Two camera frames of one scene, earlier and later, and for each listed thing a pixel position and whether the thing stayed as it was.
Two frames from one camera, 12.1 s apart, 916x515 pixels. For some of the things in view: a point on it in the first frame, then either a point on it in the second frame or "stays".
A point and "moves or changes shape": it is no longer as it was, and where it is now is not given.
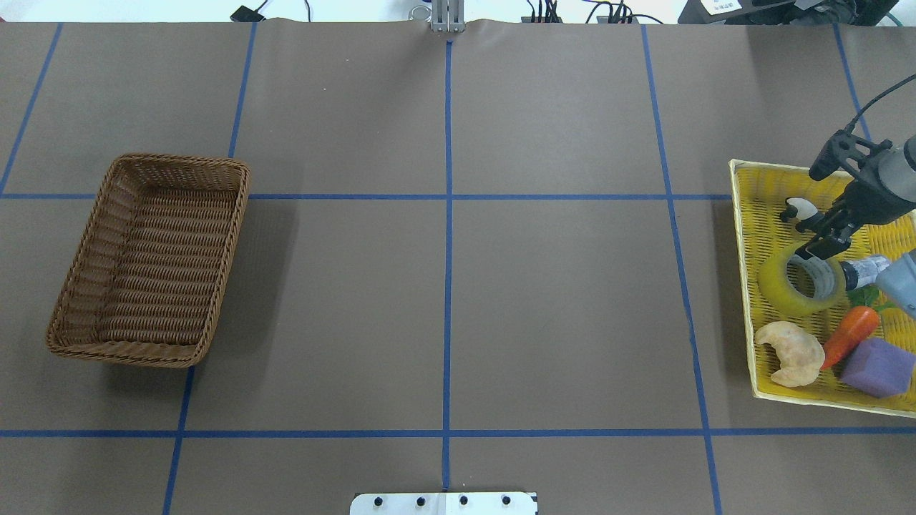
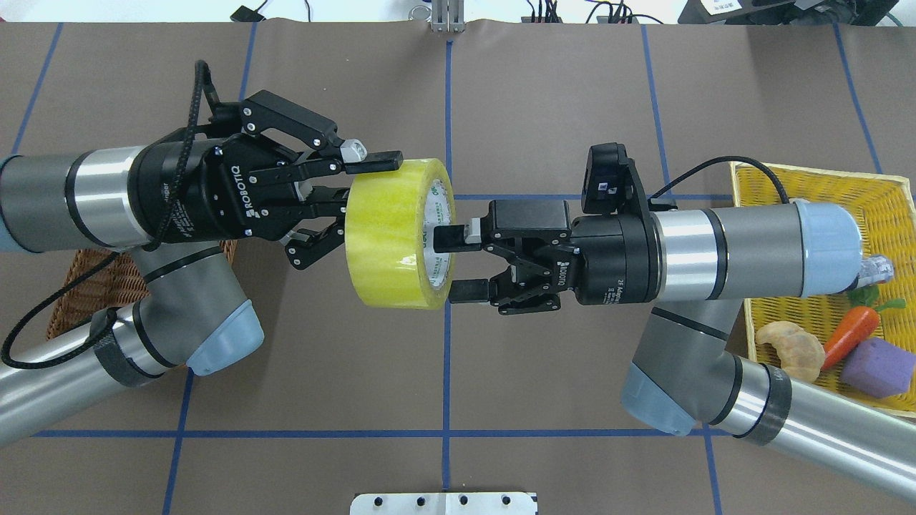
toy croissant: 801,353 stays
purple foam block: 879,368 stays
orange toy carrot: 860,322 stays
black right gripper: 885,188 -> 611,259
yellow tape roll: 777,292 moves or changes shape
